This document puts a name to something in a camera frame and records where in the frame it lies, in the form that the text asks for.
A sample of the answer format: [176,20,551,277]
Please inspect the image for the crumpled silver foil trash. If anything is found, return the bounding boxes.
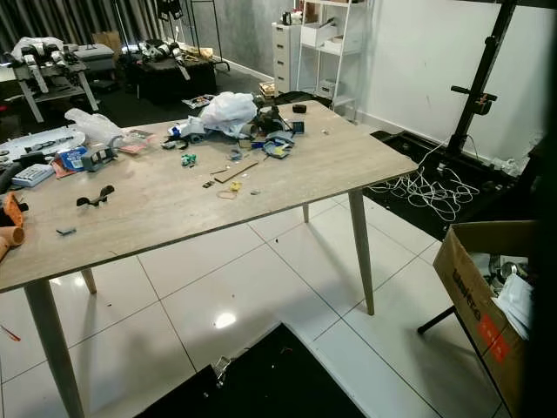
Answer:
[213,355,235,381]

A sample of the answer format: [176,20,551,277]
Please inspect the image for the orange tool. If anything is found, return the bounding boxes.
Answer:
[1,192,25,253]

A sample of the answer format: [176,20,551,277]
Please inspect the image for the white keypad device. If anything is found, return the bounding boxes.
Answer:
[10,164,57,190]

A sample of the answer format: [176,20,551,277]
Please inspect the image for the long white box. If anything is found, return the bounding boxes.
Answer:
[0,125,88,167]

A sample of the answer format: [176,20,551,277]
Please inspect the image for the small clear plastic bag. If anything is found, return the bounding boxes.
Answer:
[64,109,125,148]

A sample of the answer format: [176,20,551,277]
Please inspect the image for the pink packet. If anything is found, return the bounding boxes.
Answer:
[121,131,157,156]

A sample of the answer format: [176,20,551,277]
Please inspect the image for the grey workbench with robot parts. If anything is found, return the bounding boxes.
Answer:
[9,37,116,124]

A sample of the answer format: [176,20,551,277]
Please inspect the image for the light wooden table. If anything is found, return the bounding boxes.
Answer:
[0,100,419,418]

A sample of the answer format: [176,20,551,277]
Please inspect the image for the white bottle with blue cap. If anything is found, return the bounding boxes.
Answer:
[167,119,206,141]

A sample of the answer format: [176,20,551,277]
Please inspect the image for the black cluttered side table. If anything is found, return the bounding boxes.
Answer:
[117,38,219,105]

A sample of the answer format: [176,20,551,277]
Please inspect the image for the yellow rubber band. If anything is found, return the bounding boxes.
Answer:
[218,180,244,200]

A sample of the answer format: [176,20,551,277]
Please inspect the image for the thin wooden stick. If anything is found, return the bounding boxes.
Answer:
[212,161,260,185]

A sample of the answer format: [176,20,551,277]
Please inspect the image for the large white plastic bag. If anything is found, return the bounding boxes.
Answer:
[198,91,259,138]

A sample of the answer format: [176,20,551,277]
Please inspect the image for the blue and yellow packet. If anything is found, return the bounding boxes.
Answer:
[261,135,298,161]

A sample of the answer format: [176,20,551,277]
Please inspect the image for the black device pile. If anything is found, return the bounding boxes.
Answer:
[252,104,298,139]

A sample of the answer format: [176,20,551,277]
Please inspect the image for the black floor mat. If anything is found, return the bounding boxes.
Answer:
[135,324,368,418]

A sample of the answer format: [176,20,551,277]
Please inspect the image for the white drawer cabinet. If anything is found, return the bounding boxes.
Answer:
[272,22,302,93]

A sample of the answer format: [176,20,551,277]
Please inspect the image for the white metal shelf rack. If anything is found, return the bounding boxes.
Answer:
[296,0,367,111]

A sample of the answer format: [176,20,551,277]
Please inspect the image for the black stand leg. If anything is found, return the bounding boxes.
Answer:
[417,304,511,412]

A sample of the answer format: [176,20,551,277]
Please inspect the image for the brown cardboard box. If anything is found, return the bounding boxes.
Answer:
[433,220,537,418]

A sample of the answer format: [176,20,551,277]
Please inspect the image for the tall black metal stand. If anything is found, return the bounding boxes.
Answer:
[448,0,517,155]

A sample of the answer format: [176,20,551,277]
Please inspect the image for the white crumpled paper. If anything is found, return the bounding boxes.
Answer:
[492,273,535,341]

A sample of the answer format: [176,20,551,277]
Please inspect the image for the black curved bracket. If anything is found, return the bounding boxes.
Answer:
[76,185,115,208]

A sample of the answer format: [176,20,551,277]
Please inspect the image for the white tangled floor cables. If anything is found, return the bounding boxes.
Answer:
[366,165,480,224]

